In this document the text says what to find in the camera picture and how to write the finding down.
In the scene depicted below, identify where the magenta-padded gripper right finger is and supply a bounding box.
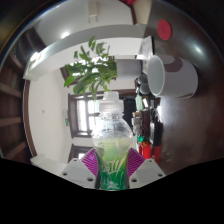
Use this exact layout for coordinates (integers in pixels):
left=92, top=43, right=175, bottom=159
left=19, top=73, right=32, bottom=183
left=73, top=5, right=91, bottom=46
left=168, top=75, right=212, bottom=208
left=126, top=147, right=167, bottom=189

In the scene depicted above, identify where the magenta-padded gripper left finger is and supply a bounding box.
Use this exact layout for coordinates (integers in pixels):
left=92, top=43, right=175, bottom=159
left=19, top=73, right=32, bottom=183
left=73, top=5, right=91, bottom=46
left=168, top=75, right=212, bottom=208
left=60, top=148, right=100, bottom=189

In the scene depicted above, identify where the clear green-labelled drink bottle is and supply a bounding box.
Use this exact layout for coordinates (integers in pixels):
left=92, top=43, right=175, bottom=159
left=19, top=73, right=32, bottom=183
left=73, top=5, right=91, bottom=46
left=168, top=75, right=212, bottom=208
left=90, top=90, right=134, bottom=191

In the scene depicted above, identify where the dark wooden framed window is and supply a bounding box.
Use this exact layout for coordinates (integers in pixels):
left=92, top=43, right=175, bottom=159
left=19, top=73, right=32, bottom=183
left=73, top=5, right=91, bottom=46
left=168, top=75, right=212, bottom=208
left=68, top=143, right=93, bottom=163

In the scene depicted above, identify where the red box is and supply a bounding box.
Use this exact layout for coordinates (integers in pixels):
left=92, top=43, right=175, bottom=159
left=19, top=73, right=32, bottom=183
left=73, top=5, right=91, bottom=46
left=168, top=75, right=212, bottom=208
left=141, top=141, right=163, bottom=162

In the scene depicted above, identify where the brown basket of snacks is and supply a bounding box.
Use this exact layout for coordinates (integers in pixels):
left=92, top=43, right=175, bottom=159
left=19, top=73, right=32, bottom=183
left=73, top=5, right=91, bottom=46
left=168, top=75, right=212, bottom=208
left=131, top=111, right=148, bottom=134

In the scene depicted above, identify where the green cloth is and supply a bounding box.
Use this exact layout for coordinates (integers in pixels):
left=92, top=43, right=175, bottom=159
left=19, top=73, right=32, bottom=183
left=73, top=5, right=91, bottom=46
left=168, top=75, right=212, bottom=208
left=135, top=94, right=144, bottom=111

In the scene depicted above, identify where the grey-headed handheld microphone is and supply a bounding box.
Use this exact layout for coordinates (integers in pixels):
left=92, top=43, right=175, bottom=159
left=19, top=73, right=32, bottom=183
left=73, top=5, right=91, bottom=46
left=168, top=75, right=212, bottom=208
left=139, top=83, right=152, bottom=96
left=137, top=74, right=149, bottom=86

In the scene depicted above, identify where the white mug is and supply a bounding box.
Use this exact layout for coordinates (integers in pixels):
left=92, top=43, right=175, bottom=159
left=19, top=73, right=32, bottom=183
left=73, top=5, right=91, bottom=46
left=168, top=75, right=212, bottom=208
left=147, top=54, right=199, bottom=99

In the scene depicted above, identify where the leafy plant in white pot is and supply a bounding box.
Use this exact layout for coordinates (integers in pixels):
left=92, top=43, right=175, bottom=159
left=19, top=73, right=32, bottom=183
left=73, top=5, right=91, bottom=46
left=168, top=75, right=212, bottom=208
left=63, top=35, right=143, bottom=101

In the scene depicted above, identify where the white printed paper leaflet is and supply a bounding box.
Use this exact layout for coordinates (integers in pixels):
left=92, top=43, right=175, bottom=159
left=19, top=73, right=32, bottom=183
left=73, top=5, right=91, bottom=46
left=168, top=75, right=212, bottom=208
left=141, top=34, right=154, bottom=61

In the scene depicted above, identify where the flat round red coaster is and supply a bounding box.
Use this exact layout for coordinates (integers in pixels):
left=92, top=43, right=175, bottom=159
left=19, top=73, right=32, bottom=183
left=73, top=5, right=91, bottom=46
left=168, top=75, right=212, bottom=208
left=156, top=19, right=173, bottom=41

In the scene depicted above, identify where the white wall radiator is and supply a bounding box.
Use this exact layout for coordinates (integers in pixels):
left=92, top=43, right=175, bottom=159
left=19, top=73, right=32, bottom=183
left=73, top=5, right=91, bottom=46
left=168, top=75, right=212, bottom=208
left=87, top=1, right=100, bottom=24

